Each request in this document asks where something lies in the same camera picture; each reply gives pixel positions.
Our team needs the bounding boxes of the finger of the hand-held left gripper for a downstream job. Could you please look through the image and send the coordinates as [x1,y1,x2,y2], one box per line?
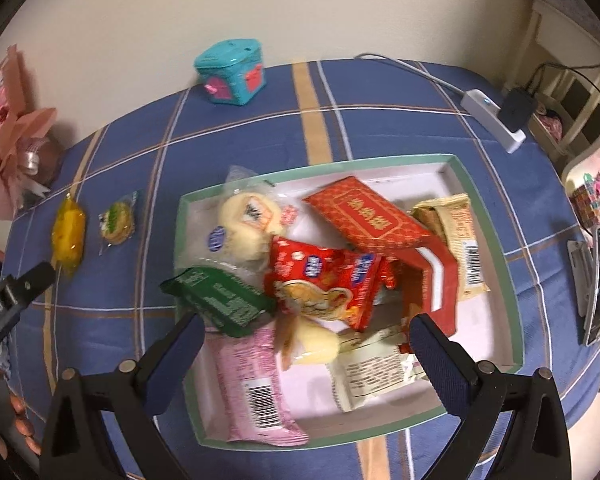
[0,261,57,306]

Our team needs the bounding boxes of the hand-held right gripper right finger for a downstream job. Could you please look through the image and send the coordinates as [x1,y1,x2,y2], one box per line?
[407,312,573,480]

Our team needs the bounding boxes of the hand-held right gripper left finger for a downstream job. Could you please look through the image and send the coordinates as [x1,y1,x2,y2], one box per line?
[40,312,207,480]

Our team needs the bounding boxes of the white snack packet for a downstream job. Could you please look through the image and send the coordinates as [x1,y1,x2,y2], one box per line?
[330,325,431,413]

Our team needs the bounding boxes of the mint green box tray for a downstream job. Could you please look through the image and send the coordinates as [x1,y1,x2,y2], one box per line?
[174,152,526,450]

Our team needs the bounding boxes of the dark green snack packet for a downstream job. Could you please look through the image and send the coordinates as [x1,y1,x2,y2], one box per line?
[160,266,278,338]

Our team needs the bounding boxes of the small red box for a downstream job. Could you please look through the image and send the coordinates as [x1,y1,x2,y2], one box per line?
[380,245,459,338]

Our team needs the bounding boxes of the pink snack packet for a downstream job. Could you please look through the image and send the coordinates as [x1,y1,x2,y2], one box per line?
[209,327,309,447]

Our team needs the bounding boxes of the beige snack packet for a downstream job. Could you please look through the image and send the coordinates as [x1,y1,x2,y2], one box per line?
[411,193,491,302]

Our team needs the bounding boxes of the red cartoon snack packet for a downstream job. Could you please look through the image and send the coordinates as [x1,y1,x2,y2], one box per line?
[263,236,385,332]

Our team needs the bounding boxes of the white bun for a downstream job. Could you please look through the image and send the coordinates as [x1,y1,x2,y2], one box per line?
[177,165,301,276]

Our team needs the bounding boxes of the red gold patterned cake packet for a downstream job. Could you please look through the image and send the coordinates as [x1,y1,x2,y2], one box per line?
[302,176,436,253]

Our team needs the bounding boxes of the person's left hand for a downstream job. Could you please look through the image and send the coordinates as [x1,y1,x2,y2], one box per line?
[0,367,43,458]

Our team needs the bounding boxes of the yellow snack packet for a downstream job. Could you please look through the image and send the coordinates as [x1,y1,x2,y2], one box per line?
[51,195,87,273]

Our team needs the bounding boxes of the blue plaid tablecloth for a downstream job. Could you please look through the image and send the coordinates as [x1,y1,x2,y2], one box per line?
[0,60,600,480]

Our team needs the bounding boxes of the round cookie in green packet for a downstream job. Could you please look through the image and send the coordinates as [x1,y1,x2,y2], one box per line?
[98,190,145,247]

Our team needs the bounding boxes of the pink flower bouquet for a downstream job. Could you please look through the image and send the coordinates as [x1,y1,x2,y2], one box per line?
[0,45,63,221]

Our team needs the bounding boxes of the black and silver tool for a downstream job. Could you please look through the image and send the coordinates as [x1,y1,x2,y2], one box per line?
[567,225,600,346]

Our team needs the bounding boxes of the colourful patterned box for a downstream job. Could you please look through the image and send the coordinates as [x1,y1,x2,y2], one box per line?
[570,172,600,231]

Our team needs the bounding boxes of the white power strip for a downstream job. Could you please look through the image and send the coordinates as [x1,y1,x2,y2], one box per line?
[460,89,527,153]

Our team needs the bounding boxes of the black power adapter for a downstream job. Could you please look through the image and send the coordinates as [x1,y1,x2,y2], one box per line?
[497,87,538,133]

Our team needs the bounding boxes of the teal house-shaped box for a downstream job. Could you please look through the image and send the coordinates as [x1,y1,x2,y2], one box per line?
[194,37,266,107]

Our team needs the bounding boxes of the white wooden shelf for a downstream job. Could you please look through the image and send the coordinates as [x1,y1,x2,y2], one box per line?
[522,0,600,171]

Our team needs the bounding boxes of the black cable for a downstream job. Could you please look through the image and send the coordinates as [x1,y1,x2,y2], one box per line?
[527,42,600,98]

